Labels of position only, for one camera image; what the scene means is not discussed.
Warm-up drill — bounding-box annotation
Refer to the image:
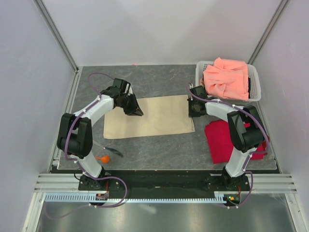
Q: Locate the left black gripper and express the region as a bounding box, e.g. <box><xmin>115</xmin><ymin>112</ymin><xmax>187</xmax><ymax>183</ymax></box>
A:
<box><xmin>118</xmin><ymin>93</ymin><xmax>143</xmax><ymax>117</ymax></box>

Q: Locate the beige cloth napkin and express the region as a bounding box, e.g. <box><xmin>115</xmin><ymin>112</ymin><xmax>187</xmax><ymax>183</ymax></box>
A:
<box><xmin>103</xmin><ymin>95</ymin><xmax>195</xmax><ymax>139</ymax></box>

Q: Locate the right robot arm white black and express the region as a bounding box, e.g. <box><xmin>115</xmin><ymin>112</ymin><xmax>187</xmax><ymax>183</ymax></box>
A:
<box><xmin>187</xmin><ymin>85</ymin><xmax>269</xmax><ymax>190</ymax></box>

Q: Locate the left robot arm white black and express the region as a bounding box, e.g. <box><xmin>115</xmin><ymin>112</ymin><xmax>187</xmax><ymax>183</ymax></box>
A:
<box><xmin>57</xmin><ymin>78</ymin><xmax>143</xmax><ymax>190</ymax></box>

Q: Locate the red cloth napkin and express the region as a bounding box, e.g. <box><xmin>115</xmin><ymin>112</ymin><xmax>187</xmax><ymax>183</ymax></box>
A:
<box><xmin>204</xmin><ymin>119</ymin><xmax>267</xmax><ymax>164</ymax></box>

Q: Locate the patterned cloth in basket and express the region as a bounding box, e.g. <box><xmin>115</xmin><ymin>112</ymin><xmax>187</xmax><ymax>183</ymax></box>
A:
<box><xmin>199</xmin><ymin>77</ymin><xmax>205</xmax><ymax>87</ymax></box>

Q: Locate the salmon pink cloth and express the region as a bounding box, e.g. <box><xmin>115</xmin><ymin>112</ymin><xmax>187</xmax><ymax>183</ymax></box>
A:
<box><xmin>203</xmin><ymin>58</ymin><xmax>249</xmax><ymax>101</ymax></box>

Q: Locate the orange plastic spoon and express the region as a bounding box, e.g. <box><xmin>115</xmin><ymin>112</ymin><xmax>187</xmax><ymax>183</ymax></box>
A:
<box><xmin>95</xmin><ymin>155</ymin><xmax>110</xmax><ymax>163</ymax></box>

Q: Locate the dark cloth in basket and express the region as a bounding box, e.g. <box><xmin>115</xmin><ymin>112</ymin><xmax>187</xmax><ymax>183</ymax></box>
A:
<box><xmin>248</xmin><ymin>77</ymin><xmax>251</xmax><ymax>98</ymax></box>

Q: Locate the white plastic basket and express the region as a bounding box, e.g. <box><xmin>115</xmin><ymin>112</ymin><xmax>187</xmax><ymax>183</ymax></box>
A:
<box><xmin>195</xmin><ymin>58</ymin><xmax>261</xmax><ymax>102</ymax></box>

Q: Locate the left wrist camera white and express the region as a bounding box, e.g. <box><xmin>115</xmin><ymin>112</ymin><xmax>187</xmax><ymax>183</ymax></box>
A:
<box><xmin>126</xmin><ymin>83</ymin><xmax>133</xmax><ymax>96</ymax></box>

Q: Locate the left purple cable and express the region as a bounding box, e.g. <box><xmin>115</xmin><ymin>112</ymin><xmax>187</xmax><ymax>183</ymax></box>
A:
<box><xmin>43</xmin><ymin>72</ymin><xmax>127</xmax><ymax>219</ymax></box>

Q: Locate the black knife clear handle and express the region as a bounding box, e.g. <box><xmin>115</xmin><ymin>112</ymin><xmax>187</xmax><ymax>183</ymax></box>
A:
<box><xmin>93</xmin><ymin>140</ymin><xmax>124</xmax><ymax>158</ymax></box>

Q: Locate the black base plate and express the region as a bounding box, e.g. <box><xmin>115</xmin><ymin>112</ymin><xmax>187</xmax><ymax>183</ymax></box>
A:
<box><xmin>78</xmin><ymin>171</ymin><xmax>253</xmax><ymax>206</ymax></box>

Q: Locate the white slotted cable duct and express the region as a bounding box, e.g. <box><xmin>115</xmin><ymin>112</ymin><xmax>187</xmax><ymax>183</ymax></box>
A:
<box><xmin>45</xmin><ymin>192</ymin><xmax>233</xmax><ymax>203</ymax></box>

